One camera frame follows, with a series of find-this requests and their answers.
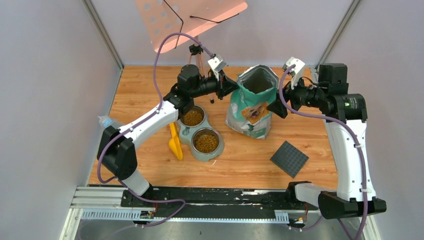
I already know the dark grey studded plate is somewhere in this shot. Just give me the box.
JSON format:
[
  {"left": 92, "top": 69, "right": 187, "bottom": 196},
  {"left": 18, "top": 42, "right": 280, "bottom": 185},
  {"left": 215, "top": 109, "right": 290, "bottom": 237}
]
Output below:
[{"left": 270, "top": 141, "right": 309, "bottom": 179}]

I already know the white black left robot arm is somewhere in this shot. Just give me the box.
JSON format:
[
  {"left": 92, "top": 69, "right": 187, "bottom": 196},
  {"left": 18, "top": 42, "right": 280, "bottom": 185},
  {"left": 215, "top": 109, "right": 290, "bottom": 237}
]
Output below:
[{"left": 97, "top": 64, "right": 239, "bottom": 207}]

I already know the green dog food bag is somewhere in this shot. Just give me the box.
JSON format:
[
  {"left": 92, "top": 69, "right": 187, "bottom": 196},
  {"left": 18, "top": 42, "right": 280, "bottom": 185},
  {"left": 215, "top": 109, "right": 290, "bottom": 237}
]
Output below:
[{"left": 225, "top": 64, "right": 279, "bottom": 140}]

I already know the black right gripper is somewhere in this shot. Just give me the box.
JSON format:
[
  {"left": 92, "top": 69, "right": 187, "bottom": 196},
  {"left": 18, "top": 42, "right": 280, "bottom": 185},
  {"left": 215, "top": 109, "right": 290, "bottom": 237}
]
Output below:
[{"left": 267, "top": 71, "right": 327, "bottom": 118}]

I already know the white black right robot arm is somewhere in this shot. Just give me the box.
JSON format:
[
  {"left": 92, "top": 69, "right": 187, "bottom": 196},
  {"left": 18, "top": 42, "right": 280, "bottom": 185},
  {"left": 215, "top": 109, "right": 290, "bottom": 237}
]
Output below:
[{"left": 268, "top": 58, "right": 387, "bottom": 220}]

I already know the clear blue water bottle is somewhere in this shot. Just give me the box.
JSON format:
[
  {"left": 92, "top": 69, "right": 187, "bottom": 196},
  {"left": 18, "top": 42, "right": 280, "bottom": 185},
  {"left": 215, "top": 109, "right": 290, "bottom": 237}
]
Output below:
[{"left": 98, "top": 115, "right": 123, "bottom": 129}]

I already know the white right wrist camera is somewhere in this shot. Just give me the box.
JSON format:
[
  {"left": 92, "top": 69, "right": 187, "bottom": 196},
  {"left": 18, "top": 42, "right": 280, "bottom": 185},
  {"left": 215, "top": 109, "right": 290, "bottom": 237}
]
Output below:
[{"left": 282, "top": 56, "right": 306, "bottom": 90}]

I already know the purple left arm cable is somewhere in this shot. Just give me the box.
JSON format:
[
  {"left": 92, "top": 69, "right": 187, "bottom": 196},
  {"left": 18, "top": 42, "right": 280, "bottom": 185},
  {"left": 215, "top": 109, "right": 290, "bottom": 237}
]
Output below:
[{"left": 96, "top": 32, "right": 218, "bottom": 229}]

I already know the pink music stand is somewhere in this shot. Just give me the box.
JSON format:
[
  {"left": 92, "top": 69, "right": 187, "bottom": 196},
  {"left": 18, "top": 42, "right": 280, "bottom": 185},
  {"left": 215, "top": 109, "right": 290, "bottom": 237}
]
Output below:
[{"left": 133, "top": 0, "right": 249, "bottom": 104}]

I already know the brown kibble in bowl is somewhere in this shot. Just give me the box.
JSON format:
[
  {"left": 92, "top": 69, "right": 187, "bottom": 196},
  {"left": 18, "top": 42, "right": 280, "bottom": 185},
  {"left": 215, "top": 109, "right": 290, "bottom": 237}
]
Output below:
[
  {"left": 194, "top": 133, "right": 219, "bottom": 154},
  {"left": 180, "top": 110, "right": 204, "bottom": 127}
]

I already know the brown kibble in near bowl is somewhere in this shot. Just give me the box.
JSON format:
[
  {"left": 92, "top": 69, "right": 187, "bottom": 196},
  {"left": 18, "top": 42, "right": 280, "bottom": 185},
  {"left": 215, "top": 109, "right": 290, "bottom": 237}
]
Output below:
[{"left": 194, "top": 133, "right": 219, "bottom": 154}]

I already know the near steel bowl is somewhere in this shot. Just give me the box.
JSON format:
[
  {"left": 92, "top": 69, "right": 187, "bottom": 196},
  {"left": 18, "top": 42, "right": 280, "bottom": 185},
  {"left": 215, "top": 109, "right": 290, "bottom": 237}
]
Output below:
[{"left": 191, "top": 128, "right": 221, "bottom": 154}]

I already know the brown kibble in far bowl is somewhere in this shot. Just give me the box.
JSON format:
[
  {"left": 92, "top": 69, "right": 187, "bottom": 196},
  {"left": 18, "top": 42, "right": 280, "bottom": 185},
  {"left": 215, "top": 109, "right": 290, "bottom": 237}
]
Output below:
[{"left": 180, "top": 110, "right": 204, "bottom": 127}]

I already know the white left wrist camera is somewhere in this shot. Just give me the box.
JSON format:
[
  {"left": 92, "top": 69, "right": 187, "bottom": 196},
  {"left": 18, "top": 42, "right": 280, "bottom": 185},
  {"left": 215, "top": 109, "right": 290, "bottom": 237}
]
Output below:
[{"left": 207, "top": 54, "right": 228, "bottom": 82}]

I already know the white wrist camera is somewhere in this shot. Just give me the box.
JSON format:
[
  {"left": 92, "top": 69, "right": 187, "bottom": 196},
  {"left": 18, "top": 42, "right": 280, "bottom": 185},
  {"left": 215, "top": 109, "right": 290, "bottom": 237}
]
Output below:
[
  {"left": 282, "top": 56, "right": 306, "bottom": 90},
  {"left": 207, "top": 54, "right": 228, "bottom": 82}
]

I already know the yellow plastic scoop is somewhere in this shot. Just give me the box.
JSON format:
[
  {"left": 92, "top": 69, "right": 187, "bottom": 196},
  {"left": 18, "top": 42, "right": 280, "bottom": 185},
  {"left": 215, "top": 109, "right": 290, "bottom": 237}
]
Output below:
[{"left": 168, "top": 122, "right": 183, "bottom": 161}]

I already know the green double pet bowl stand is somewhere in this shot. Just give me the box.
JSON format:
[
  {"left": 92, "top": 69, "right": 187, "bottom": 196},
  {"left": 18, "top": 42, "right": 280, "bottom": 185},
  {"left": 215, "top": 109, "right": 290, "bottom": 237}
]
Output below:
[{"left": 177, "top": 105, "right": 225, "bottom": 162}]

